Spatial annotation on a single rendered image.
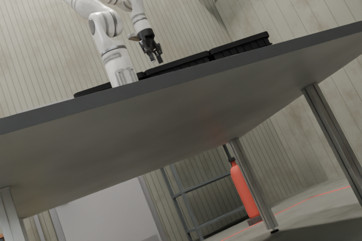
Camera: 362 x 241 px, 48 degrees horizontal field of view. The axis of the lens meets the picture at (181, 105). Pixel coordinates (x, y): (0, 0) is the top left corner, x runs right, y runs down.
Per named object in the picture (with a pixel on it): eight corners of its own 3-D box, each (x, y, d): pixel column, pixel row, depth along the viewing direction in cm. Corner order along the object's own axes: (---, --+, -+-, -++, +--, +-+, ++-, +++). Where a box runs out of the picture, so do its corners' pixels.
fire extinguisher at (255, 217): (260, 218, 400) (234, 158, 415) (279, 212, 378) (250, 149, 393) (241, 228, 385) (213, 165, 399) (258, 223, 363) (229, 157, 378)
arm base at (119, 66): (147, 91, 136) (130, 45, 139) (121, 98, 132) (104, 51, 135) (140, 100, 144) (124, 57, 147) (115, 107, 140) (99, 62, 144)
